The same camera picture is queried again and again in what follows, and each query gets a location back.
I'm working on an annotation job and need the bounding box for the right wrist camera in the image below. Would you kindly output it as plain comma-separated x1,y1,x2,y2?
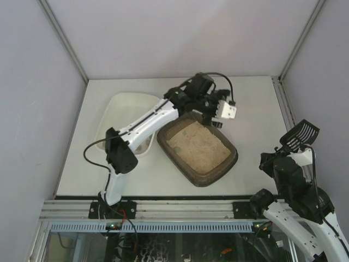
288,146,313,167

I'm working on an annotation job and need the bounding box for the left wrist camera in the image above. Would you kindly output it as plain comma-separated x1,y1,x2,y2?
215,100,237,119

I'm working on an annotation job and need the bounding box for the white plastic tray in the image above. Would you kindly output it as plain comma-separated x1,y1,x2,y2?
95,93,160,140

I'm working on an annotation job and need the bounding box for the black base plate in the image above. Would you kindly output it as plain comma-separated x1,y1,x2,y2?
232,189,276,219
88,199,137,219

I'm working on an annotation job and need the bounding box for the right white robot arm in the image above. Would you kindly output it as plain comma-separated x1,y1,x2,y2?
250,153,348,261

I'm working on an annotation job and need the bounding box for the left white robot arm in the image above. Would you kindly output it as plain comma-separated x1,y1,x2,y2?
101,73,231,206

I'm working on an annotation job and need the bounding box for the black slotted litter scoop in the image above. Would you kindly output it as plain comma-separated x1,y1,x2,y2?
279,119,320,153

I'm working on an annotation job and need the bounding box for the aluminium mounting rail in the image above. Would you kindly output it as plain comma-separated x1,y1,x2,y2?
39,200,255,222

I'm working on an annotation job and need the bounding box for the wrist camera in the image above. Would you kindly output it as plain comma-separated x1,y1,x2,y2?
288,146,313,167
215,100,237,119

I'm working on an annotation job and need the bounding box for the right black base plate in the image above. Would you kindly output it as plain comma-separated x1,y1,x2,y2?
232,189,276,219

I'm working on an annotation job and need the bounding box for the grey slotted cable duct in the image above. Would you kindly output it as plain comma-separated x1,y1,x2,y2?
50,221,254,234

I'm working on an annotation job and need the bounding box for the right aluminium side rail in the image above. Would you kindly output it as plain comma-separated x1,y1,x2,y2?
271,76,297,130

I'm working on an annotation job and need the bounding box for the brown translucent litter box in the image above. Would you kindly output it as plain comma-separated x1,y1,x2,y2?
157,112,238,187

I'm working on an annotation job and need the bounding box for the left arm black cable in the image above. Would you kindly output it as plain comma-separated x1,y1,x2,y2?
83,72,237,197

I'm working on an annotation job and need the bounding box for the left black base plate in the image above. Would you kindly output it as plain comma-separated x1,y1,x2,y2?
88,199,137,219

